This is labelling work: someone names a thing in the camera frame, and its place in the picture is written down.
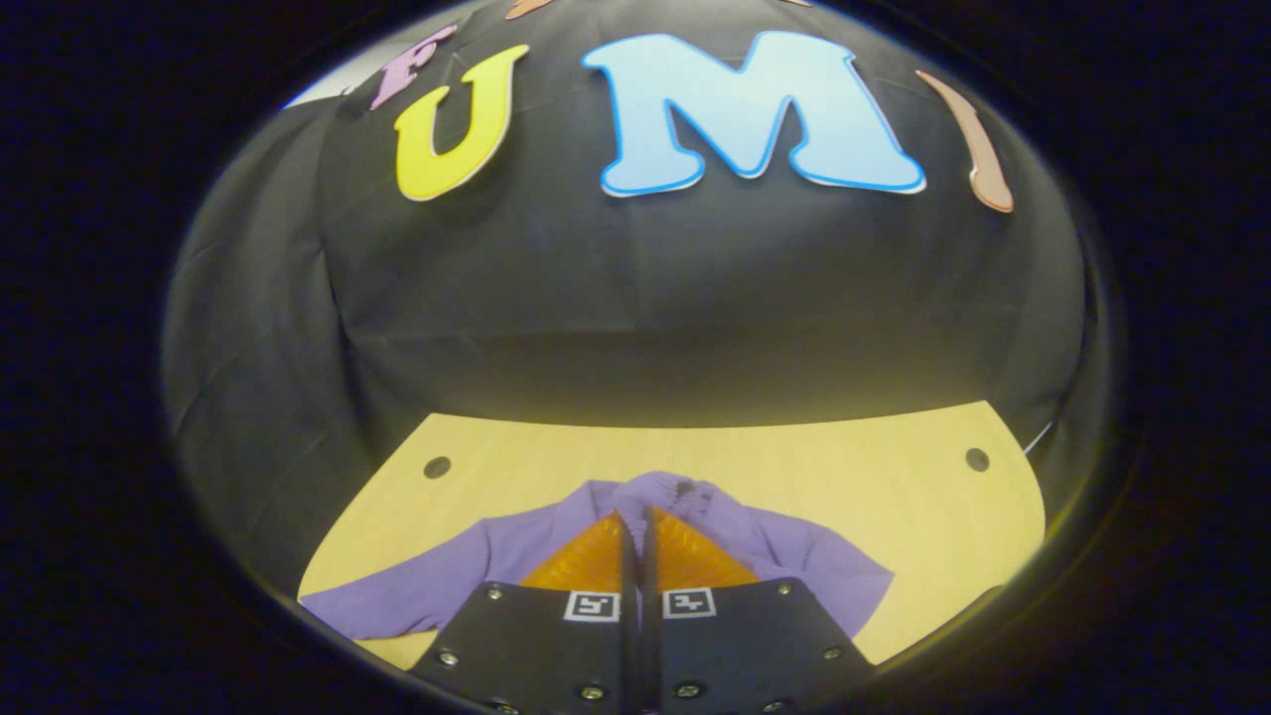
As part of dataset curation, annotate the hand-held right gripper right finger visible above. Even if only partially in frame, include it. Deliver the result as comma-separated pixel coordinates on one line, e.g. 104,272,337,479
641,504,877,715

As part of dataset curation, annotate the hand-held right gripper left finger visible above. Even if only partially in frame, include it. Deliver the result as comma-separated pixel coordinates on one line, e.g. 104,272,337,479
407,509,642,715

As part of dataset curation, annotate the purple garment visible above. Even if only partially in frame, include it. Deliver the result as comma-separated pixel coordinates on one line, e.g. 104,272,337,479
298,471,895,643

